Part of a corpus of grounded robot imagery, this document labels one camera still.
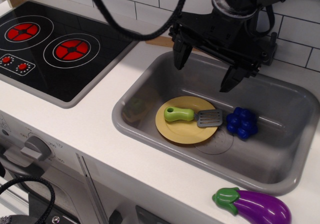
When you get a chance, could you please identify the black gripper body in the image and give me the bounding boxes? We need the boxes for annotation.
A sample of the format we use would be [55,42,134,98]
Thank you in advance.
[169,9,263,77]

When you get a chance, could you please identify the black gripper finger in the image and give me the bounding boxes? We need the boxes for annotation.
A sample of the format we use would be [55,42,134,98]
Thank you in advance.
[220,66,247,92]
[173,35,193,70]

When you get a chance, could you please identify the green handled grey spatula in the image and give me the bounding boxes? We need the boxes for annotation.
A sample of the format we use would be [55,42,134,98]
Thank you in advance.
[163,106,223,128]

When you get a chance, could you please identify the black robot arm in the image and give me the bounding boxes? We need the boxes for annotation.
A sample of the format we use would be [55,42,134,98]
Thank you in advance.
[169,0,285,92]

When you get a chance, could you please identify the wooden strip behind sink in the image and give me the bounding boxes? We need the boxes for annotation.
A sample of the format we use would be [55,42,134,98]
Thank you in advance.
[145,35,201,53]

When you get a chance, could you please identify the yellow plate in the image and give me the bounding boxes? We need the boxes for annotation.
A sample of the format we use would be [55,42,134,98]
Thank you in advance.
[155,96,218,144]

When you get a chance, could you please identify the grey sink basin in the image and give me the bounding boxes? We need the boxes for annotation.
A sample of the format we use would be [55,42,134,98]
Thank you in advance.
[112,52,320,195]

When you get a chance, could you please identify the black faucet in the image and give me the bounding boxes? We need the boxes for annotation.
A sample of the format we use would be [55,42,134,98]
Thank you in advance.
[260,32,278,66]

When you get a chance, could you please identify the blue toy grapes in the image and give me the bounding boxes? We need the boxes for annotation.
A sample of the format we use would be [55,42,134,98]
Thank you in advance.
[226,107,258,139]

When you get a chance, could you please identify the black toy stovetop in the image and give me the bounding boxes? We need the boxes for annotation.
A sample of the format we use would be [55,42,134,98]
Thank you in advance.
[0,1,136,109]

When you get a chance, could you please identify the purple toy eggplant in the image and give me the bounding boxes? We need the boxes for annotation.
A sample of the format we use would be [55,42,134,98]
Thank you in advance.
[212,187,292,224]

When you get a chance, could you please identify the grey oven knob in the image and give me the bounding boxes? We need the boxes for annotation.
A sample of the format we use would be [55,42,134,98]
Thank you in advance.
[21,136,52,161]

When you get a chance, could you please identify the black braided cable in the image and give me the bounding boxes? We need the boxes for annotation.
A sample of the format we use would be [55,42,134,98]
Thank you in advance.
[84,0,192,42]

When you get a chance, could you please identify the black cable lower left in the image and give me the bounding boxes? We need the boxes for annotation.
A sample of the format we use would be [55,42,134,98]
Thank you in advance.
[0,177,56,224]

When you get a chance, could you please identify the grey oven door handle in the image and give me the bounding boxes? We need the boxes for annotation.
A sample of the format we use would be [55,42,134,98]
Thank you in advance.
[0,143,46,179]

